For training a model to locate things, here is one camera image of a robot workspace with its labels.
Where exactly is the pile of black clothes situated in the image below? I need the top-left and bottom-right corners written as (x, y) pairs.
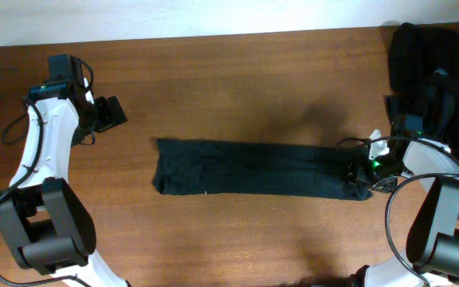
top-left (386, 22), bottom-right (459, 159)

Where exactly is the black t-shirt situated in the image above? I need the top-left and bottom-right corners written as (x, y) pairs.
top-left (152, 139), bottom-right (372, 201)

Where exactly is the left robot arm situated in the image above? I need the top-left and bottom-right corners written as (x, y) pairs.
top-left (0, 54), bottom-right (129, 286)

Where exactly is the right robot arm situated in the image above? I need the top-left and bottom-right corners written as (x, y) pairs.
top-left (348, 117), bottom-right (459, 286)

